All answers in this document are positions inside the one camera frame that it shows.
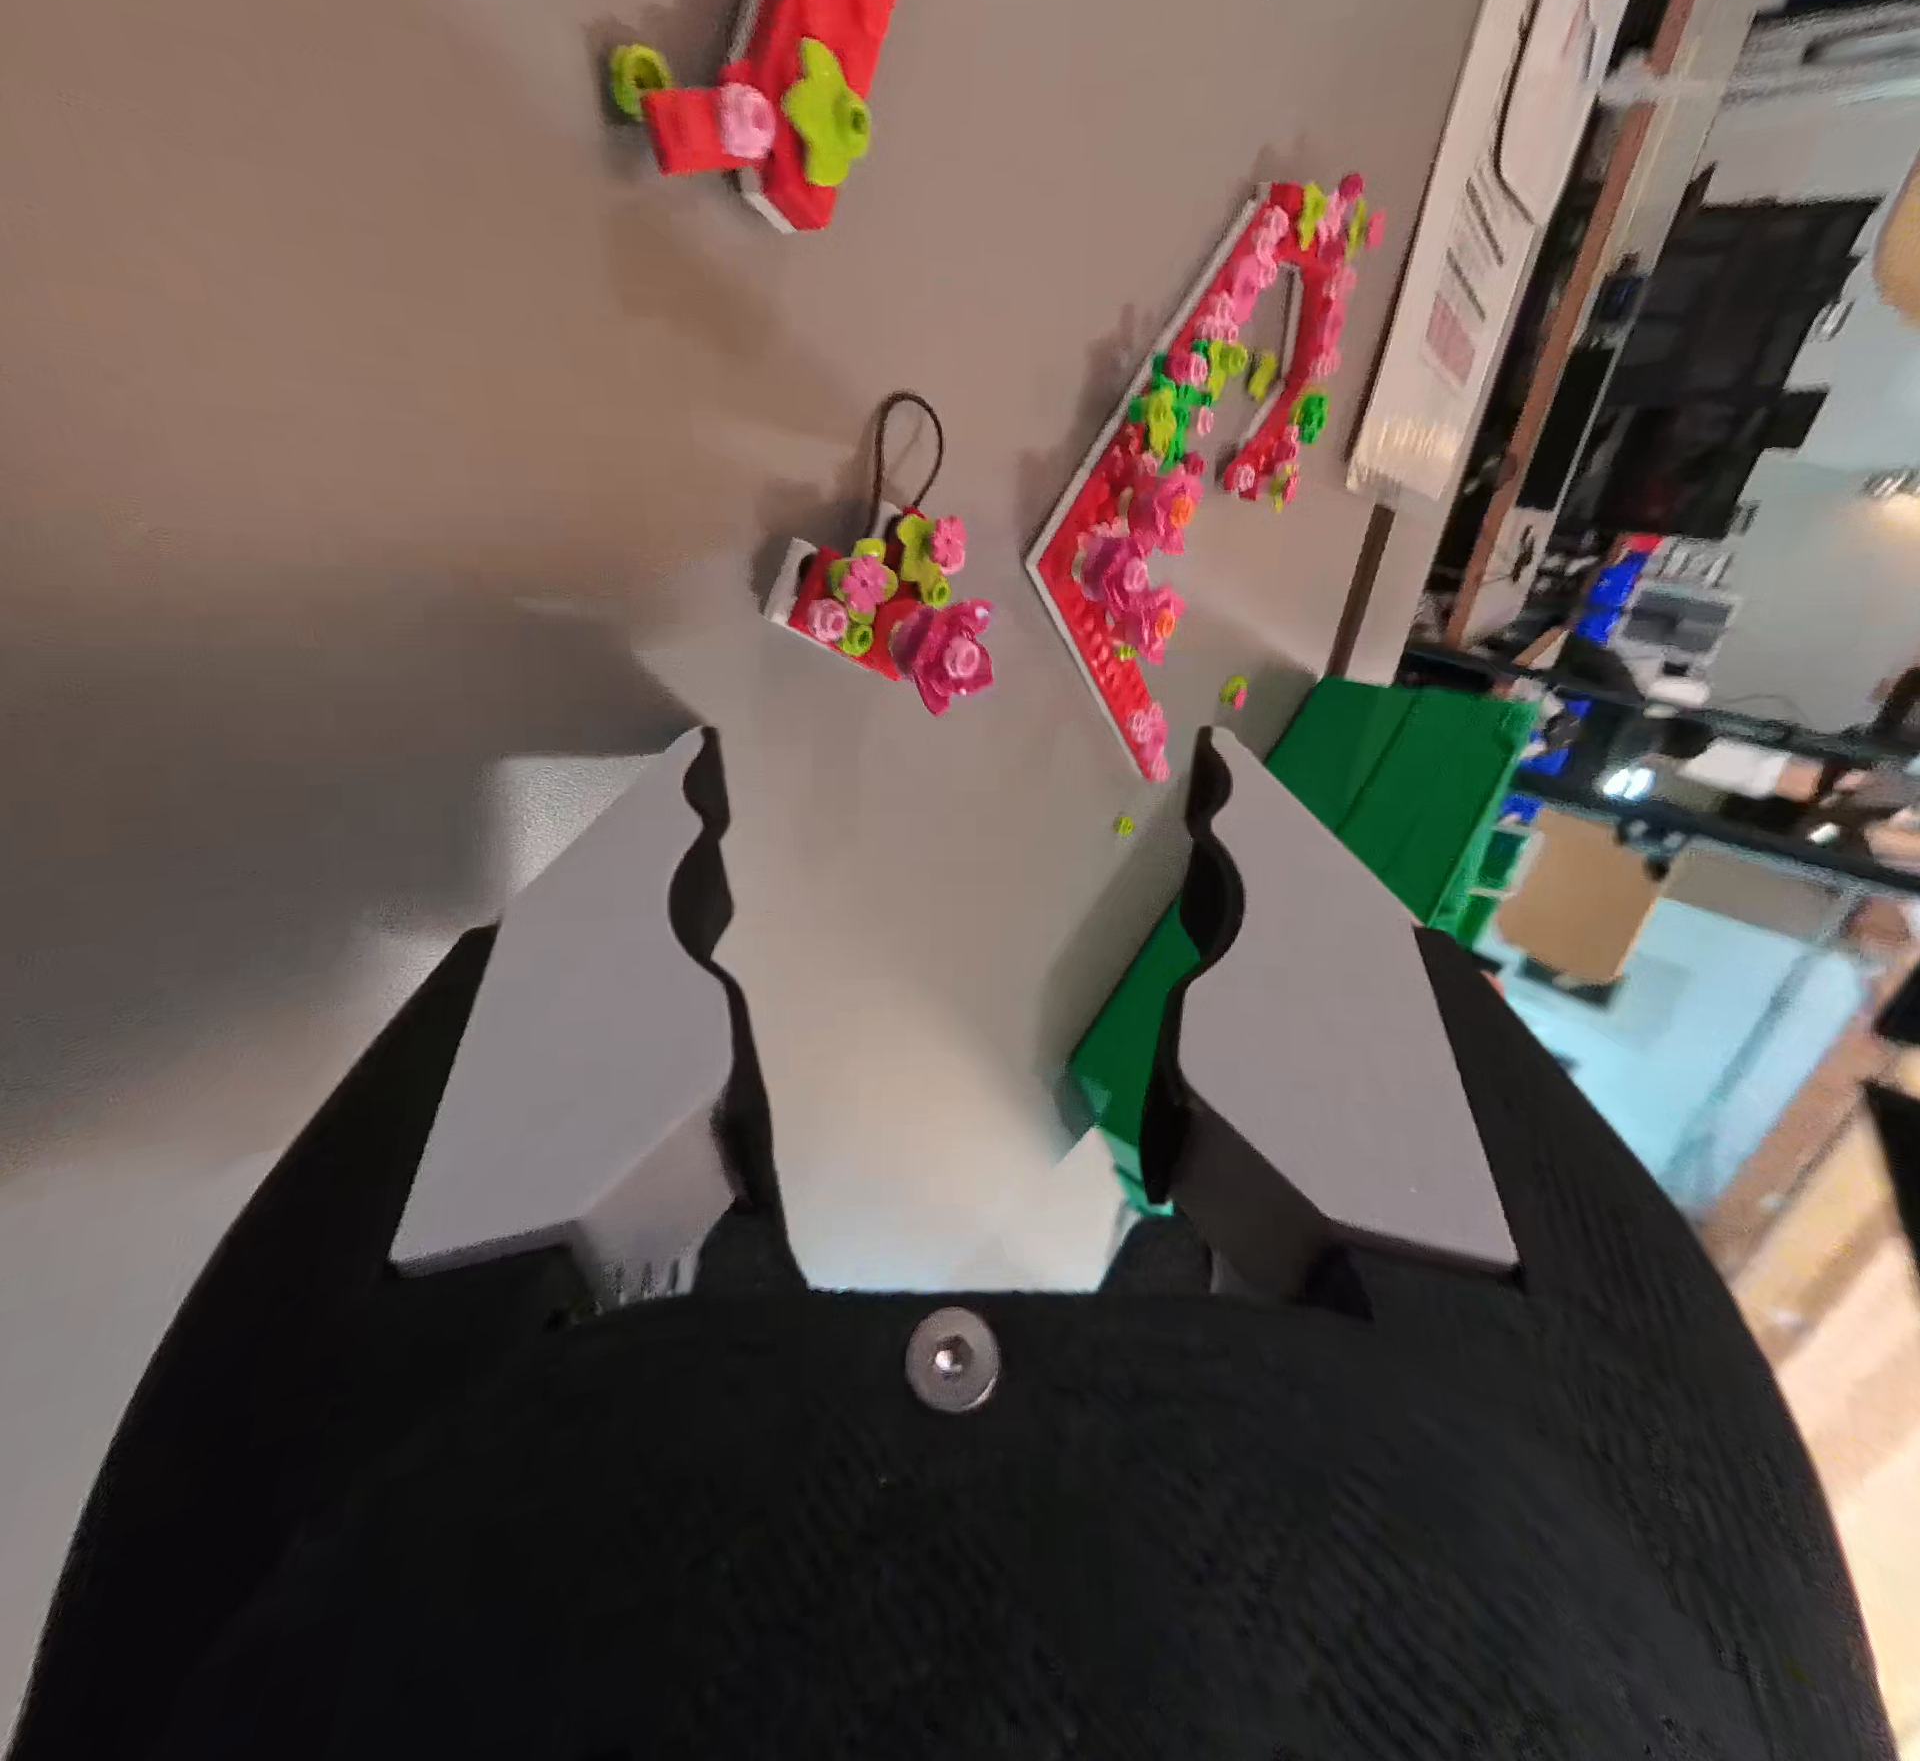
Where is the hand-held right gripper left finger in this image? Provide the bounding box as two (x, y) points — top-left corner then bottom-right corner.
(387, 722), (814, 1321)

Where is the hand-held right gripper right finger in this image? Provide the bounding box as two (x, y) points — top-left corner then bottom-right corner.
(1103, 722), (1524, 1321)

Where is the green plastic bin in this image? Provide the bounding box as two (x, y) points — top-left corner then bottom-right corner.
(1066, 675), (1548, 1220)

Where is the rounded light wooden board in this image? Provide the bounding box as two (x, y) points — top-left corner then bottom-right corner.
(1493, 808), (1676, 990)

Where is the white printed instruction sheet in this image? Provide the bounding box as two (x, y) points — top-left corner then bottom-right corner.
(1344, 0), (1691, 501)

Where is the white desk lamp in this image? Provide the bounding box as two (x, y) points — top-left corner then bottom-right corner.
(1493, 0), (1691, 217)

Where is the small lego flower keychain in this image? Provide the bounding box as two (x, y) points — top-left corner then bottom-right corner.
(762, 392), (1000, 718)

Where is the red lego heart frame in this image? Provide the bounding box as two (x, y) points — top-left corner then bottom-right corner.
(1024, 174), (1386, 786)

